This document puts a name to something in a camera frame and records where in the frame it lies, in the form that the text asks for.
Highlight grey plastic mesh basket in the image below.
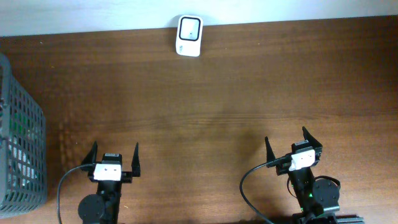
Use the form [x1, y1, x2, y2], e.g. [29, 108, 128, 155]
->
[1, 54, 47, 219]

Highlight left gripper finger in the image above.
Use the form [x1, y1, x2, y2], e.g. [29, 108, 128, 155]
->
[131, 142, 141, 177]
[81, 141, 98, 170]

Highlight black right arm base rail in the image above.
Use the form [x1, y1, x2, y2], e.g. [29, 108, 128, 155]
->
[291, 213, 365, 224]

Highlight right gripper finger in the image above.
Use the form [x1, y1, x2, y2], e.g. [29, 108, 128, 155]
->
[302, 126, 323, 151]
[264, 136, 276, 167]

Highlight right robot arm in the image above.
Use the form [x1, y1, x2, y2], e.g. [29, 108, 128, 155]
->
[265, 128, 341, 223]

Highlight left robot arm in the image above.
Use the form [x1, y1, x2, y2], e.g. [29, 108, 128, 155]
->
[78, 142, 141, 224]

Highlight white barcode scanner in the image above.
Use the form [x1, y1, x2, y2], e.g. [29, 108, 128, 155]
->
[175, 15, 203, 57]

